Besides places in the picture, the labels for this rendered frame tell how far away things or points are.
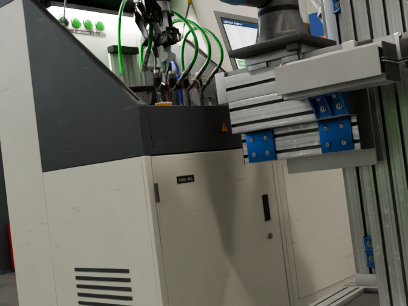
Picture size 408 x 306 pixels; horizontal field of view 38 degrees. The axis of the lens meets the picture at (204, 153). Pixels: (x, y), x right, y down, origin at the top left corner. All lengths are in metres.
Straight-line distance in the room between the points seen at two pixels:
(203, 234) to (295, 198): 0.58
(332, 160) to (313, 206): 0.92
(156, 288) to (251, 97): 0.68
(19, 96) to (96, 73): 0.48
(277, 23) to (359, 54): 0.33
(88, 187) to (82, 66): 0.42
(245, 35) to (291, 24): 1.26
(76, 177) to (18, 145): 0.39
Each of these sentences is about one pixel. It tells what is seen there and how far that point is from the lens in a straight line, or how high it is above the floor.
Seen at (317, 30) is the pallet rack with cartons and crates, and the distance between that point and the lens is 7.84.
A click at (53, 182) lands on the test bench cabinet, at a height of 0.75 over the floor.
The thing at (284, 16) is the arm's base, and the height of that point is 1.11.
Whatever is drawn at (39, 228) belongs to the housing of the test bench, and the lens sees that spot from 2.38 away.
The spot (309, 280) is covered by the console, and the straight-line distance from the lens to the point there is 2.54.
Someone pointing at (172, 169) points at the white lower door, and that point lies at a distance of 1.94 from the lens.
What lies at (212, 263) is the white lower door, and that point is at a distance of 2.06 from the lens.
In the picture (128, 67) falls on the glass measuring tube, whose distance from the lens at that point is 2.58.
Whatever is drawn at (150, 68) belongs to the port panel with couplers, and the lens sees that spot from 2.70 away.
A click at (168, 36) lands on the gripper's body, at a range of 2.26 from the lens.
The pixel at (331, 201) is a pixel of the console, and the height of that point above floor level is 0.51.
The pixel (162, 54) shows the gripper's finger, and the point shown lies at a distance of 2.27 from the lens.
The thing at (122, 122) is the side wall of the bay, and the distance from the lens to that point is 1.93.
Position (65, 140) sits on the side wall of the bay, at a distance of 2.18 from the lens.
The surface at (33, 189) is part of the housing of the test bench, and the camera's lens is 2.38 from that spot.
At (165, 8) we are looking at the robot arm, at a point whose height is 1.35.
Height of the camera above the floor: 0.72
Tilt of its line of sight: 2 degrees up
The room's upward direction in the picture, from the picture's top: 7 degrees counter-clockwise
